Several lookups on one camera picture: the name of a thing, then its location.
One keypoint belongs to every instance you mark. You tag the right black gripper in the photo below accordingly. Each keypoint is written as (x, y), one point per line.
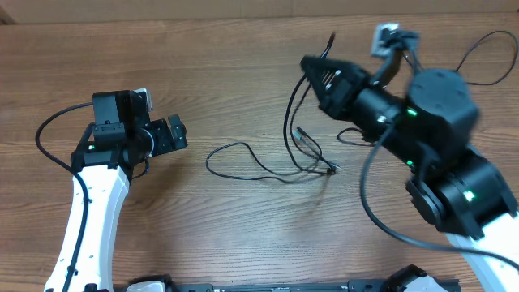
(340, 105)

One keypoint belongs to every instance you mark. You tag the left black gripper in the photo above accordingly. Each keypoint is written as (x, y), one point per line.
(165, 144)

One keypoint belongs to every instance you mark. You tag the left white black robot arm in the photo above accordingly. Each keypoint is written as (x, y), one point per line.
(102, 165)

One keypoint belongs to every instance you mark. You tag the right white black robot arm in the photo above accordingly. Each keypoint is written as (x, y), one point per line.
(452, 185)

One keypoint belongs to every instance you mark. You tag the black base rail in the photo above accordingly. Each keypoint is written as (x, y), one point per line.
(359, 285)

